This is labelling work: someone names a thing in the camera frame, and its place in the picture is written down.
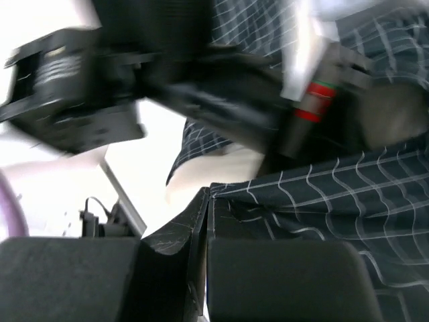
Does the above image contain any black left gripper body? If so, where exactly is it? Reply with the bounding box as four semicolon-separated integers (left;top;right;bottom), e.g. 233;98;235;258
93;1;371;158

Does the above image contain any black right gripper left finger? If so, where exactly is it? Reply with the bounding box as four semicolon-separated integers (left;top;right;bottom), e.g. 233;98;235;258
140;187;209;257

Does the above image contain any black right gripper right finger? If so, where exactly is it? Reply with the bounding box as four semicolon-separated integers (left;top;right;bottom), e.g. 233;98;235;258
208;197;268;240

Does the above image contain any cream pillow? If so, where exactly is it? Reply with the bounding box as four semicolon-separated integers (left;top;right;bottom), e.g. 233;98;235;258
166;144;263;214

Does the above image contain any dark checked pillowcase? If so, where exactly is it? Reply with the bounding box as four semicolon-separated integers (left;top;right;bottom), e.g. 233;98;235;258
168;9;428;321

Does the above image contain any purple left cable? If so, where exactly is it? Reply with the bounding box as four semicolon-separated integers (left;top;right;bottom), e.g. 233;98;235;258
0;170;31;242

